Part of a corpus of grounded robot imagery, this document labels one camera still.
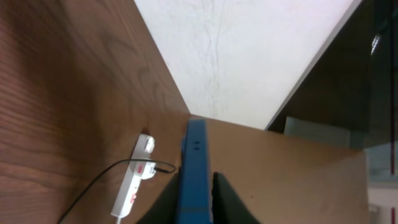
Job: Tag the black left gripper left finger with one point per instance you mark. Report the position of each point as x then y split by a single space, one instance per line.
163 211

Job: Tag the white power strip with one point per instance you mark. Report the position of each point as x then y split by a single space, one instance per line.
136 172

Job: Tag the blue Samsung Galaxy smartphone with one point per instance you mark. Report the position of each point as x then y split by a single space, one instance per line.
194 194

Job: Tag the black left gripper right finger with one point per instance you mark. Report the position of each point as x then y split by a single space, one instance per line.
227 207

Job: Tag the white USB charger plug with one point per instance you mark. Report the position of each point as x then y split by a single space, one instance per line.
144 147

